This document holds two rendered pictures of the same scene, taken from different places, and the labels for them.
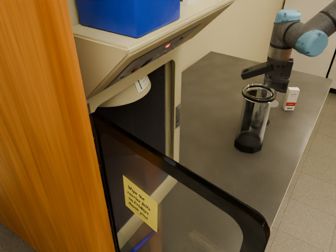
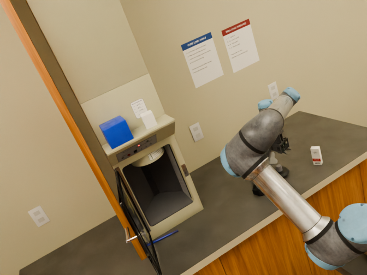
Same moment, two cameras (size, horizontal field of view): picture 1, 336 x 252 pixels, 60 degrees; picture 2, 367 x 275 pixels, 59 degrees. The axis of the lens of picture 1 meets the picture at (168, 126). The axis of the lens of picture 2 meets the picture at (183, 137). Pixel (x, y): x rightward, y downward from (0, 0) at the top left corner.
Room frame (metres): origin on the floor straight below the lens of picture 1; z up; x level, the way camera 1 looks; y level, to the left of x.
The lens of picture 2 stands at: (-0.40, -0.98, 1.97)
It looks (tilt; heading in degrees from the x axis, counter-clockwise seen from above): 23 degrees down; 40
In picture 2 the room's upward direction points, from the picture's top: 21 degrees counter-clockwise
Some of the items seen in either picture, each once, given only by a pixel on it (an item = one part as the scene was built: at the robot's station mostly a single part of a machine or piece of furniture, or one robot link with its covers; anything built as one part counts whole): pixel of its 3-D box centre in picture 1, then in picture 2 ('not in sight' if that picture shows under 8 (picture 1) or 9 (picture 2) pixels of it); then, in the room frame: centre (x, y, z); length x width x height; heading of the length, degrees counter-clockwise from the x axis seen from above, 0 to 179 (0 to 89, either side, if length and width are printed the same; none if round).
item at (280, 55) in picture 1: (279, 51); not in sight; (0.95, -0.38, 1.25); 0.08 x 0.08 x 0.05
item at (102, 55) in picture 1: (164, 40); (142, 142); (0.48, 0.01, 1.46); 0.32 x 0.12 x 0.10; 147
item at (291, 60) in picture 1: (276, 73); (276, 139); (0.95, -0.39, 1.17); 0.09 x 0.08 x 0.12; 72
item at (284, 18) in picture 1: (285, 29); (267, 112); (0.95, -0.38, 1.33); 0.09 x 0.08 x 0.11; 17
